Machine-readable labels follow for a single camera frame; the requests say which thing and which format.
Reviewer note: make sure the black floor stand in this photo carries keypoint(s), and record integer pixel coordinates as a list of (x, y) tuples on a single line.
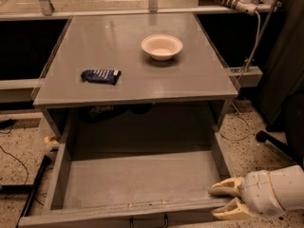
[(30, 191)]

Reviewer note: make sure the grey top drawer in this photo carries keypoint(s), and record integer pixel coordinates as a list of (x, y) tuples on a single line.
[(135, 171)]

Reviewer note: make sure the white power strip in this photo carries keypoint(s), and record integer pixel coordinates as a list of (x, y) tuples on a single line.
[(248, 8)]

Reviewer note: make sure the white paper bowl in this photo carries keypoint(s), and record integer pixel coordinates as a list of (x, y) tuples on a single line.
[(161, 47)]

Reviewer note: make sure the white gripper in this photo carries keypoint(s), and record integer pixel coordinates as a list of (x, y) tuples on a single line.
[(256, 192)]

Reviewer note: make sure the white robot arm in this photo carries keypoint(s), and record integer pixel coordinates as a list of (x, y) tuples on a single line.
[(288, 185)]

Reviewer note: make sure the blue striped snack packet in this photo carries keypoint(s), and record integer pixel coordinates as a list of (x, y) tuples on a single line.
[(101, 76)]

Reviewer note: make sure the grey drawer cabinet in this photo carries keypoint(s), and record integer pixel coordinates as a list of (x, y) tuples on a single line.
[(194, 77)]

